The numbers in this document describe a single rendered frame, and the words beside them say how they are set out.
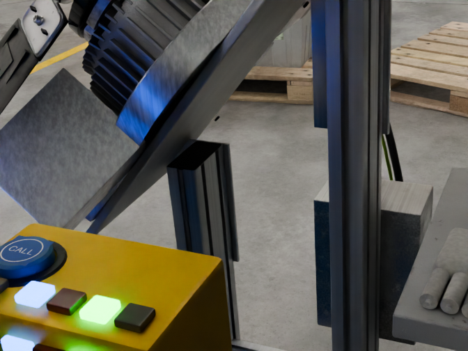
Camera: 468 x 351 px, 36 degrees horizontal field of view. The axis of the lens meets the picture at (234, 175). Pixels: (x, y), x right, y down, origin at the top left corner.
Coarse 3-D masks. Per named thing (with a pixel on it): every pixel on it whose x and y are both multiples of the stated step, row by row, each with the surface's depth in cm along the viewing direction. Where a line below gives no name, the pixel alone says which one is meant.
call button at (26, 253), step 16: (16, 240) 49; (32, 240) 49; (48, 240) 49; (0, 256) 47; (16, 256) 47; (32, 256) 47; (48, 256) 47; (0, 272) 47; (16, 272) 46; (32, 272) 46
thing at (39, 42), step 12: (36, 0) 95; (48, 0) 93; (36, 12) 94; (48, 12) 92; (60, 12) 90; (24, 24) 95; (36, 24) 93; (48, 24) 91; (60, 24) 89; (36, 36) 92; (48, 36) 90; (36, 48) 92
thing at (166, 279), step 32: (32, 224) 53; (64, 256) 48; (96, 256) 48; (128, 256) 48; (160, 256) 48; (192, 256) 47; (96, 288) 45; (128, 288) 45; (160, 288) 44; (192, 288) 44; (224, 288) 48; (0, 320) 44; (32, 320) 43; (64, 320) 42; (160, 320) 42; (192, 320) 44; (224, 320) 48
